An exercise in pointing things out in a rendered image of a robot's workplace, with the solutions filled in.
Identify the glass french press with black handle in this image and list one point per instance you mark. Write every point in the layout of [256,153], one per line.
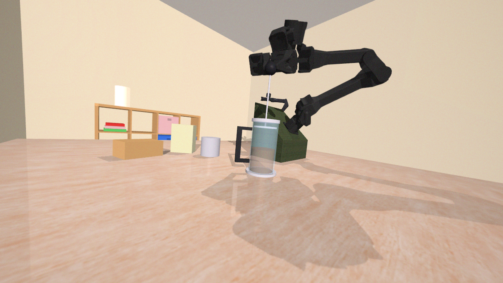
[264,134]

